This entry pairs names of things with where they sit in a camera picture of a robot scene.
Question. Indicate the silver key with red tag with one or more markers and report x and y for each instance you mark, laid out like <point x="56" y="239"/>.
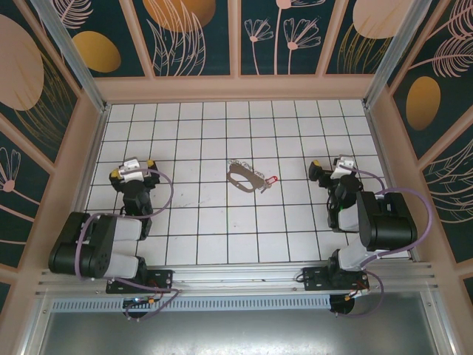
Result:
<point x="271" y="180"/>

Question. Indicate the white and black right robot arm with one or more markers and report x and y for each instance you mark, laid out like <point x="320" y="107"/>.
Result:
<point x="388" y="222"/>

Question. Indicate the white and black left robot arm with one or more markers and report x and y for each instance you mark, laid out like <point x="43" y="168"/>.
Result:
<point x="103" y="240"/>

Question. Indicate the grey metal sheet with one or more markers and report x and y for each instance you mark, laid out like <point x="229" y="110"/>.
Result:
<point x="236" y="333"/>

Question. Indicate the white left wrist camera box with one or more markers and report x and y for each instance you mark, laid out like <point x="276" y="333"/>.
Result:
<point x="132" y="172"/>

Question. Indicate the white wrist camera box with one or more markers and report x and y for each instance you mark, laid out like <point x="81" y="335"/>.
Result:
<point x="343" y="166"/>
<point x="132" y="172"/>

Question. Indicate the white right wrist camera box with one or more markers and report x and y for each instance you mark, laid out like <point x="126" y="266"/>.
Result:
<point x="343" y="166"/>

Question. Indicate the aluminium corner post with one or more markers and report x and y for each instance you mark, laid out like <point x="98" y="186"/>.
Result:
<point x="388" y="63"/>
<point x="79" y="63"/>

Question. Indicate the aluminium profile rail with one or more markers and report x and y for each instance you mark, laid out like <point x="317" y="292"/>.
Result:
<point x="236" y="277"/>

